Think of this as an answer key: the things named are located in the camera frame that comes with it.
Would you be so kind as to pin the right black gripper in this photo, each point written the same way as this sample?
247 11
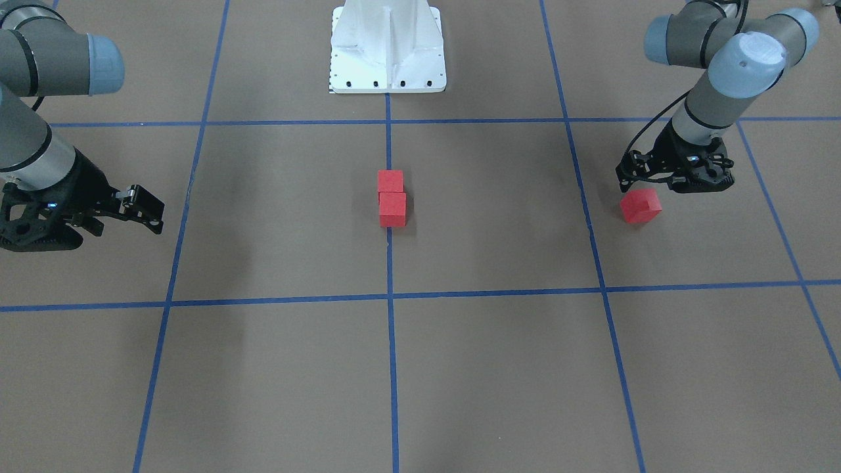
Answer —
87 182

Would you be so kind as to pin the white metal base plate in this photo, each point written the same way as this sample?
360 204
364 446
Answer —
380 47

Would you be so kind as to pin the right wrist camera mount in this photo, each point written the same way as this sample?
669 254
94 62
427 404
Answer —
35 221

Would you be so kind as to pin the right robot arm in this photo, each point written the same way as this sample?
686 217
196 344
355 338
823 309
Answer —
42 56

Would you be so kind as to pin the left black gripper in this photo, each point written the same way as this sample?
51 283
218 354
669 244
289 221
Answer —
671 146

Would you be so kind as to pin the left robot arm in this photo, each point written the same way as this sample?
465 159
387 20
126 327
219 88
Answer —
741 59

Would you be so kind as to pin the red block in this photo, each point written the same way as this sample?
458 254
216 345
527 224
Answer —
390 180
392 209
640 206

